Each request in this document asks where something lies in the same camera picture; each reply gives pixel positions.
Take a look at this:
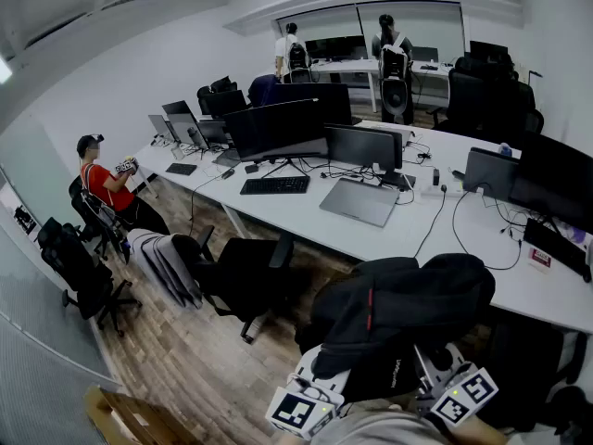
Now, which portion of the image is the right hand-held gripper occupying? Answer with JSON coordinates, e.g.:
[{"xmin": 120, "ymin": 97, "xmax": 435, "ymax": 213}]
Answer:
[{"xmin": 411, "ymin": 340, "xmax": 500, "ymax": 429}]

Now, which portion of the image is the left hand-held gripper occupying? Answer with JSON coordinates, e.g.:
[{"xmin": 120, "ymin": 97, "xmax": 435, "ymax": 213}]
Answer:
[{"xmin": 264, "ymin": 344, "xmax": 353, "ymax": 439}]

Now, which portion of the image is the black backpack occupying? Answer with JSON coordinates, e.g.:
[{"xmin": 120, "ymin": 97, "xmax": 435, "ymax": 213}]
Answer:
[{"xmin": 296, "ymin": 252, "xmax": 497, "ymax": 403}]

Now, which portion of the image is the person's left forearm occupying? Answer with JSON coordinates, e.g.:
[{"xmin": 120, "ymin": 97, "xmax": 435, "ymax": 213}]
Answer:
[{"xmin": 272, "ymin": 432, "xmax": 321, "ymax": 445}]

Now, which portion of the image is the person's right forearm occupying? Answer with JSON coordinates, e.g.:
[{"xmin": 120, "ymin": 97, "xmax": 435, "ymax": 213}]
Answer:
[{"xmin": 442, "ymin": 413, "xmax": 513, "ymax": 445}]

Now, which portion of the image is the person's grey shirt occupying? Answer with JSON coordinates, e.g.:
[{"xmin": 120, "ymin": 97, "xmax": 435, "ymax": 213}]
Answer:
[{"xmin": 314, "ymin": 399, "xmax": 453, "ymax": 445}]

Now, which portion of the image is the black office chair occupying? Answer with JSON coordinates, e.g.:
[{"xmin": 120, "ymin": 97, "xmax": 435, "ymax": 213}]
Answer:
[
  {"xmin": 127, "ymin": 223, "xmax": 297, "ymax": 345},
  {"xmin": 36, "ymin": 217, "xmax": 143, "ymax": 338},
  {"xmin": 433, "ymin": 55, "xmax": 521, "ymax": 134},
  {"xmin": 210, "ymin": 75, "xmax": 239, "ymax": 95},
  {"xmin": 196, "ymin": 84, "xmax": 215, "ymax": 117},
  {"xmin": 481, "ymin": 79, "xmax": 546, "ymax": 146},
  {"xmin": 68, "ymin": 175, "xmax": 126, "ymax": 261}
]

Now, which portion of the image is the pink card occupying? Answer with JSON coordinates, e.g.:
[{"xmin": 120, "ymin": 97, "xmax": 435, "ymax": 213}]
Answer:
[{"xmin": 527, "ymin": 246, "xmax": 554, "ymax": 274}]

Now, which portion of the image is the closed grey laptop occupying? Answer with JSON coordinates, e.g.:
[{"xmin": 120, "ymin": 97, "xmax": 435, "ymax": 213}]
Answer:
[{"xmin": 319, "ymin": 177, "xmax": 401, "ymax": 229}]

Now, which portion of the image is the grey cloth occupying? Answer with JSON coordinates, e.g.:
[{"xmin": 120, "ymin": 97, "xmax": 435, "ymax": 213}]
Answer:
[{"xmin": 127, "ymin": 228, "xmax": 205, "ymax": 311}]

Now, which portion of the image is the cardboard box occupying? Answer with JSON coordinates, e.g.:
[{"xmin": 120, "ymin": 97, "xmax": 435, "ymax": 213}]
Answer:
[{"xmin": 82, "ymin": 384, "xmax": 196, "ymax": 445}]

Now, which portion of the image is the white power strip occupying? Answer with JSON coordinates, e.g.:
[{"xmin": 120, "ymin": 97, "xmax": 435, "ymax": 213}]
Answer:
[{"xmin": 419, "ymin": 184, "xmax": 486, "ymax": 200}]

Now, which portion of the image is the dark flat laptop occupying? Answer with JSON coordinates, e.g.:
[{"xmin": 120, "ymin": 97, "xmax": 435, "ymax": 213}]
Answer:
[{"xmin": 211, "ymin": 147, "xmax": 243, "ymax": 169}]

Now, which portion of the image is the dark grey laptop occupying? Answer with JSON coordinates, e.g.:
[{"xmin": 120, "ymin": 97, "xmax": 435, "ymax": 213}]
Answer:
[{"xmin": 462, "ymin": 146, "xmax": 521, "ymax": 202}]

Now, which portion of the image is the large curved black monitor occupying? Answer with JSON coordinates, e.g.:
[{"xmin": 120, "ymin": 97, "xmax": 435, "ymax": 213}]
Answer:
[{"xmin": 223, "ymin": 98, "xmax": 331, "ymax": 179}]

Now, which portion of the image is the small black monitor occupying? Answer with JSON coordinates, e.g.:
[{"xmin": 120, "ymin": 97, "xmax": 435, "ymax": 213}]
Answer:
[{"xmin": 198, "ymin": 119, "xmax": 231, "ymax": 147}]

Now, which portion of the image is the dark water bottle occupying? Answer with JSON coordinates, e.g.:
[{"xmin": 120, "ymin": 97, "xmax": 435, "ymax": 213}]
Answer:
[{"xmin": 186, "ymin": 126, "xmax": 209, "ymax": 152}]

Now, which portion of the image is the grey open laptop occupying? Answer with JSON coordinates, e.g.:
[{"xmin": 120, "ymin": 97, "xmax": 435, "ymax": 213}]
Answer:
[{"xmin": 166, "ymin": 112, "xmax": 209, "ymax": 151}]

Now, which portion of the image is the wide black monitor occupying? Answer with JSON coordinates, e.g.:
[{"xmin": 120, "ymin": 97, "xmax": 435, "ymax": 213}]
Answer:
[
  {"xmin": 305, "ymin": 34, "xmax": 370, "ymax": 62},
  {"xmin": 272, "ymin": 83, "xmax": 362, "ymax": 127}
]

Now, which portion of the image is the dark blue jacket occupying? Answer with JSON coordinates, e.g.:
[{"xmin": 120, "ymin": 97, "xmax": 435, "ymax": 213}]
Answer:
[{"xmin": 247, "ymin": 74, "xmax": 280, "ymax": 108}]

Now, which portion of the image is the small open laptop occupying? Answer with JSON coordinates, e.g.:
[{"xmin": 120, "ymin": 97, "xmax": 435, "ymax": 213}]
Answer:
[{"xmin": 147, "ymin": 114, "xmax": 175, "ymax": 147}]

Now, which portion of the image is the dark thin screen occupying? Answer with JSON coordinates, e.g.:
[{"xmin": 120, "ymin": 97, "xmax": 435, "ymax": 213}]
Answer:
[{"xmin": 161, "ymin": 100, "xmax": 196, "ymax": 117}]

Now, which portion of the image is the long white desk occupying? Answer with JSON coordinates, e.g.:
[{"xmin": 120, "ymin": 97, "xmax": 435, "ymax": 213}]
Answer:
[{"xmin": 309, "ymin": 57, "xmax": 456, "ymax": 113}]

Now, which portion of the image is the looped black cable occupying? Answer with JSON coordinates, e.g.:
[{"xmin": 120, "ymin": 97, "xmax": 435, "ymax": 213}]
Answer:
[{"xmin": 450, "ymin": 182, "xmax": 525, "ymax": 272}]

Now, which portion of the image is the long black cable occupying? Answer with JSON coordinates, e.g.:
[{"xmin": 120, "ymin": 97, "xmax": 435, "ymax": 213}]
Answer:
[{"xmin": 412, "ymin": 184, "xmax": 448, "ymax": 261}]

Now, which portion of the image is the tangle of black cables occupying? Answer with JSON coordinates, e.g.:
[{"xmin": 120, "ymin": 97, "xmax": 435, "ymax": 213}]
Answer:
[{"xmin": 318, "ymin": 140, "xmax": 435, "ymax": 190}]

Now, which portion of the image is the thin black cable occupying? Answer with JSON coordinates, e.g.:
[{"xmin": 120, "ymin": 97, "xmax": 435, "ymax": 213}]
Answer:
[{"xmin": 187, "ymin": 171, "xmax": 231, "ymax": 236}]

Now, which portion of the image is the wall poster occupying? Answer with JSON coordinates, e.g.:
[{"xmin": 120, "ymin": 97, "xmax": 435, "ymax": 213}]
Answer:
[{"xmin": 12, "ymin": 203, "xmax": 39, "ymax": 236}]

